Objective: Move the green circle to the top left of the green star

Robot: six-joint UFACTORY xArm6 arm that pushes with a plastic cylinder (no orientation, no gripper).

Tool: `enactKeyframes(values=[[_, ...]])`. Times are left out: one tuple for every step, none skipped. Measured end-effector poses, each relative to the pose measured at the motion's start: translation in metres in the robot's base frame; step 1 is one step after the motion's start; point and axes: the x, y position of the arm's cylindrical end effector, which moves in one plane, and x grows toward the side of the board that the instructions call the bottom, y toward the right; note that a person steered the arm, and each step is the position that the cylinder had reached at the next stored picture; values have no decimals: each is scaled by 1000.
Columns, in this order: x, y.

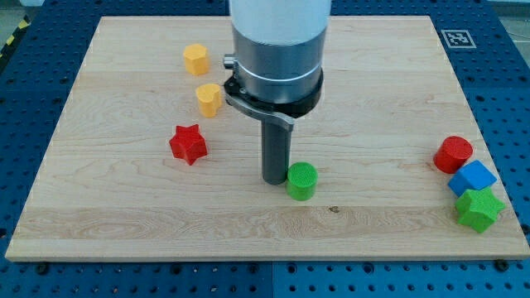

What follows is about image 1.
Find green cylinder block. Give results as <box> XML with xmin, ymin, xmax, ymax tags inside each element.
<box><xmin>286</xmin><ymin>161</ymin><xmax>318</xmax><ymax>201</ymax></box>

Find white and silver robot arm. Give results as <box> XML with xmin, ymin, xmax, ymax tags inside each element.
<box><xmin>224</xmin><ymin>0</ymin><xmax>331</xmax><ymax>118</ymax></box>

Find red star block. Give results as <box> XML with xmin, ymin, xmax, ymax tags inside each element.
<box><xmin>169</xmin><ymin>124</ymin><xmax>208</xmax><ymax>166</ymax></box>

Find green star block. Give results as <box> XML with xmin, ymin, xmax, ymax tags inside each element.
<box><xmin>455</xmin><ymin>186</ymin><xmax>506</xmax><ymax>233</ymax></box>

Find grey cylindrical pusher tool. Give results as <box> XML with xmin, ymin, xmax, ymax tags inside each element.
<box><xmin>225</xmin><ymin>90</ymin><xmax>295</xmax><ymax>185</ymax></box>

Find yellow heart block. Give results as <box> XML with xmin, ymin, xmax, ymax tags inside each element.
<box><xmin>195</xmin><ymin>84</ymin><xmax>222</xmax><ymax>118</ymax></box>

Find yellow hexagon block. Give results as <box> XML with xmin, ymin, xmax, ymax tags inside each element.
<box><xmin>183</xmin><ymin>43</ymin><xmax>210</xmax><ymax>76</ymax></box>

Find light wooden board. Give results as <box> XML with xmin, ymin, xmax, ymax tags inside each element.
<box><xmin>6</xmin><ymin>16</ymin><xmax>529</xmax><ymax>262</ymax></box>

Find red cylinder block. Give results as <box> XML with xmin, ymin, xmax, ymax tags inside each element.
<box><xmin>433</xmin><ymin>136</ymin><xmax>474</xmax><ymax>174</ymax></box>

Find blue cube block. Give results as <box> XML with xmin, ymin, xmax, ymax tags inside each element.
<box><xmin>448</xmin><ymin>160</ymin><xmax>497</xmax><ymax>197</ymax></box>

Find black and white fiducial marker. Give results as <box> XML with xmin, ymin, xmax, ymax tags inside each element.
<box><xmin>441</xmin><ymin>29</ymin><xmax>476</xmax><ymax>49</ymax></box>

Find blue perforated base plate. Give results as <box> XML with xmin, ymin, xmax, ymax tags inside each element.
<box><xmin>1</xmin><ymin>0</ymin><xmax>529</xmax><ymax>297</ymax></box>

